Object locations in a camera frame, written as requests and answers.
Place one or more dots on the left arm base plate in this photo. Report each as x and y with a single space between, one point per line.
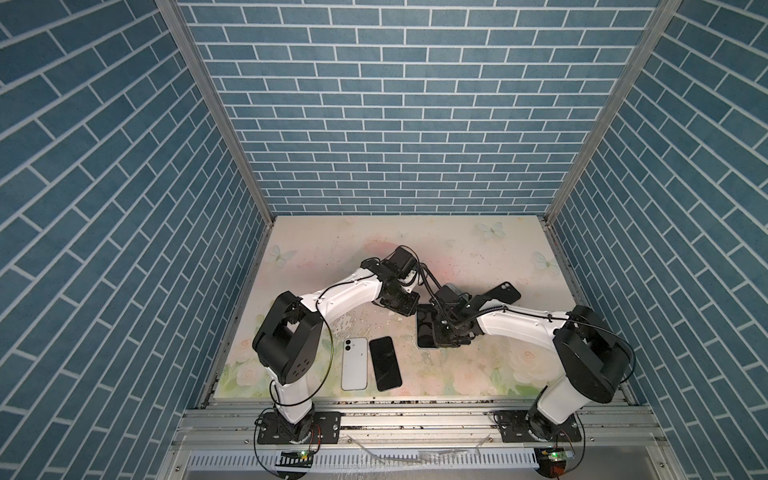
323 426

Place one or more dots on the white slotted cable duct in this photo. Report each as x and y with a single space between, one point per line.
358 461

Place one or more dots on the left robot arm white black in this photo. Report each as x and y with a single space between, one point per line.
287 341

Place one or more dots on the black phone screen up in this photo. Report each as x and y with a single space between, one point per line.
385 364

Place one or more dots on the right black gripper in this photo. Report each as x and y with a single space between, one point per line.
441 343

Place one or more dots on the blue phone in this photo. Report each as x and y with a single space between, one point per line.
426 327

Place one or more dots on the white phone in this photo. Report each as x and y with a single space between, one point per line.
354 373

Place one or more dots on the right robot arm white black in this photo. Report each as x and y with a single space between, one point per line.
594 359

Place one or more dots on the aluminium front rail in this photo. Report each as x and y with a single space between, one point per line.
403 423

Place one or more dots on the black phone case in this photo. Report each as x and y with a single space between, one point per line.
505 293

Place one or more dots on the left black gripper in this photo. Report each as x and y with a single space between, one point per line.
408 308

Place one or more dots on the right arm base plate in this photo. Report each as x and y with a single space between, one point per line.
518 426

